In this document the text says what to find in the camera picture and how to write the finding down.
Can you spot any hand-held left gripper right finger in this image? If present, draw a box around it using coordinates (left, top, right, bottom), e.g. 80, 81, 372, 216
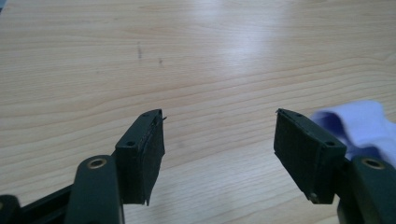
273, 107, 347, 205

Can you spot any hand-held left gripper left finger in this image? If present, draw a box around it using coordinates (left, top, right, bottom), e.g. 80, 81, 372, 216
114, 108, 166, 206

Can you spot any light purple cloth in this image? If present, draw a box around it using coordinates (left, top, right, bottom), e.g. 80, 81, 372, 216
310, 100, 396, 170

